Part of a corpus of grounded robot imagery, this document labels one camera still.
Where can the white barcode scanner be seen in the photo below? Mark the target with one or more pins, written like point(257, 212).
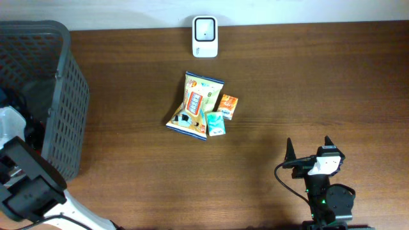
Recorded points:
point(205, 38)

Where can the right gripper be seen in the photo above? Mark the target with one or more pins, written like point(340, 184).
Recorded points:
point(300, 170)

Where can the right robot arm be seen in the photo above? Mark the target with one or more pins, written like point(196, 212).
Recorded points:
point(330, 204)

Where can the grey plastic mesh basket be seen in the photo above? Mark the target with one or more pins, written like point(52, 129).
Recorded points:
point(38, 66)

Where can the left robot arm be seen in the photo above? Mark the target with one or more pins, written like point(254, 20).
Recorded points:
point(31, 188)

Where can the orange tissue pack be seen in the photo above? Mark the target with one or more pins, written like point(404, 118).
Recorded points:
point(227, 106)

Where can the beige wet wipes pack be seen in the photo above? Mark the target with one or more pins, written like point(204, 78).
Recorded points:
point(199, 98)

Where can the teal tissue pack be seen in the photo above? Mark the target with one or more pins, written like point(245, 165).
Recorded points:
point(215, 123)

